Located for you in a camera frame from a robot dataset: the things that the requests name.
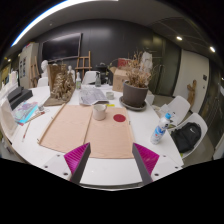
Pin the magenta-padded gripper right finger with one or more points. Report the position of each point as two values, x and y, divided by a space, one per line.
146 158

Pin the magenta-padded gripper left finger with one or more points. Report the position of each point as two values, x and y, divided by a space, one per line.
75 158

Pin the white blue-capped drink bottle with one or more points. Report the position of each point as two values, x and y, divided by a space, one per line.
159 130

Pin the black backpack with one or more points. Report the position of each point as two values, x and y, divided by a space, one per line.
186 137

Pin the flat round red coaster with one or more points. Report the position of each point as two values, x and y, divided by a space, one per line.
119 118

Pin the white ceramic mug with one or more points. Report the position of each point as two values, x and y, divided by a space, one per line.
99 112

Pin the stack of papers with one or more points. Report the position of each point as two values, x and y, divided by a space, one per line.
165 110

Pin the grey plant pot saucer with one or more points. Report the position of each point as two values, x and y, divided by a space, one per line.
133 108

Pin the white plastic chair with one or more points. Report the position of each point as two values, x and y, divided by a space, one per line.
200 120
180 106
89 77

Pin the small yellow item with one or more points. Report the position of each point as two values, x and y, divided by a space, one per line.
110 105

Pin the printed paper sheet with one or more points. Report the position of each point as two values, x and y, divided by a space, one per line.
90 96

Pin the dried plant in grey pot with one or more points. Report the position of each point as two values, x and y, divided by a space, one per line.
135 93

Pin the colourful book stack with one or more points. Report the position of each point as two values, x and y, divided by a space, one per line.
25 112

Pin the small white cup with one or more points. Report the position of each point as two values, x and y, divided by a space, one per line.
110 95

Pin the brown relief sculpture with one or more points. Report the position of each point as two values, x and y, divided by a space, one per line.
61 86

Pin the green-labelled white bottle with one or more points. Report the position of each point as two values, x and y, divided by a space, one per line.
78 82

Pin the wooden figure sculpture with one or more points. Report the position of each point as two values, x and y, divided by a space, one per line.
191 93

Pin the brown cardboard box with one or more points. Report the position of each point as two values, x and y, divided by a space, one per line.
118 81

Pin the black flat boxes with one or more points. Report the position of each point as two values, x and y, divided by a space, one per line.
19 96

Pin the small white plaster figure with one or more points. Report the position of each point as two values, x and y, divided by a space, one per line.
71 72

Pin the wooden easel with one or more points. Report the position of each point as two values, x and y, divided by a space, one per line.
83 65

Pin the white plaster bust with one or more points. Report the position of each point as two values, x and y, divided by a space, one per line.
44 68

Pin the white plaster torso statue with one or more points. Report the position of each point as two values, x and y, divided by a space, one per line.
146 61

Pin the red box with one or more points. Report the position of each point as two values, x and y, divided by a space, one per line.
123 62

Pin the round ceiling spotlight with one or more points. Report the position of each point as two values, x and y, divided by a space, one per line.
212 49
179 38

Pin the long ceiling light strip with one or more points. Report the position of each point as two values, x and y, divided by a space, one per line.
43 16

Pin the black wall screen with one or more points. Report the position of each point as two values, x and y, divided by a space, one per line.
61 47

